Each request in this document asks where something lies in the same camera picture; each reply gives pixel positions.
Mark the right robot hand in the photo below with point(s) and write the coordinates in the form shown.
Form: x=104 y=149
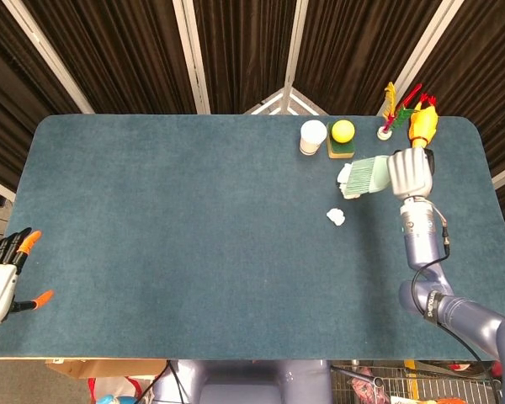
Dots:
x=410 y=172

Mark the light green hand brush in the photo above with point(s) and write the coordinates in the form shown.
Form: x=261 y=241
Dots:
x=374 y=174

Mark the white paper piece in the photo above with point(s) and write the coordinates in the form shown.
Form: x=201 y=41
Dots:
x=345 y=172
x=341 y=188

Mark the white paper scraps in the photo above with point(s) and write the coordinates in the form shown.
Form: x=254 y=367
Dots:
x=336 y=216

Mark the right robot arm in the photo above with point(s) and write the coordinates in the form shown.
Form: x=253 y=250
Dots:
x=421 y=248

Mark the colourful feather shuttlecock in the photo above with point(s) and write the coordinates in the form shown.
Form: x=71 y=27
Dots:
x=384 y=134

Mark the yellow rubber chicken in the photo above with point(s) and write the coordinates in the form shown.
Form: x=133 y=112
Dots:
x=423 y=124

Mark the yellow green sponge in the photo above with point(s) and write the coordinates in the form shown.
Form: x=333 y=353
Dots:
x=341 y=150

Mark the yellow ball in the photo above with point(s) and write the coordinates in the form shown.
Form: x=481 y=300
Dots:
x=343 y=130

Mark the white paper cup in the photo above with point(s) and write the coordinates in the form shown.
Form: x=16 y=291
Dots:
x=312 y=136

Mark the cardboard box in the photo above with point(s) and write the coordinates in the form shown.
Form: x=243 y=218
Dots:
x=101 y=368

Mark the red white bag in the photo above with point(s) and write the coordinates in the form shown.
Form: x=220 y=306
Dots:
x=113 y=387

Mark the blue toy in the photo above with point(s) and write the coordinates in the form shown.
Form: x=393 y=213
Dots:
x=109 y=400

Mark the blue table mat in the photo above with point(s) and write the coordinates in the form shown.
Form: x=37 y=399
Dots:
x=151 y=231

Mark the red patterned cloth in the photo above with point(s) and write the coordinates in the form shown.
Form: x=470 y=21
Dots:
x=366 y=389

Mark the purple robot torso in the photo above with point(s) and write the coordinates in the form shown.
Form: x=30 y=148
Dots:
x=235 y=379

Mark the dark brown curtain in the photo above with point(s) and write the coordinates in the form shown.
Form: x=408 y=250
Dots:
x=130 y=50

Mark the white triangular frame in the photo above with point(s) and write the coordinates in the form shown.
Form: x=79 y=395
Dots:
x=283 y=103

